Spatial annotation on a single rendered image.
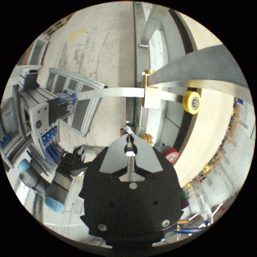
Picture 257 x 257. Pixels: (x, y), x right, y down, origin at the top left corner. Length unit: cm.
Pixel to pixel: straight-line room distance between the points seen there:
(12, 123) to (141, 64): 65
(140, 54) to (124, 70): 72
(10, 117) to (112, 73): 113
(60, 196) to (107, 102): 112
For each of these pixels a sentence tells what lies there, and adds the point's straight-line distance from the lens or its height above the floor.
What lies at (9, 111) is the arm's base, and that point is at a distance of 45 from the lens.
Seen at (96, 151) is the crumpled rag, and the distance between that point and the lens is 34.
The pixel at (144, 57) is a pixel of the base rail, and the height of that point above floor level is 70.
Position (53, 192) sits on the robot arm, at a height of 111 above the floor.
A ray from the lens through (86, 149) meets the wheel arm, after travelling 38.
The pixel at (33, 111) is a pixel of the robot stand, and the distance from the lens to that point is 32.
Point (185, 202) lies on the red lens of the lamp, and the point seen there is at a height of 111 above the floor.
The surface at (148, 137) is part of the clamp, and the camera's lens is 30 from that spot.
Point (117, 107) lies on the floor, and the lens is 112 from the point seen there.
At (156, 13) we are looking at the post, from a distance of 33.
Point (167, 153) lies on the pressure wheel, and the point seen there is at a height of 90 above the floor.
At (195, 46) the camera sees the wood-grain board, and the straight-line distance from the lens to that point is 44.
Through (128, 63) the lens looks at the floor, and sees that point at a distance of 119.
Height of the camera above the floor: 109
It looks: 62 degrees down
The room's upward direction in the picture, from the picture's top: 179 degrees clockwise
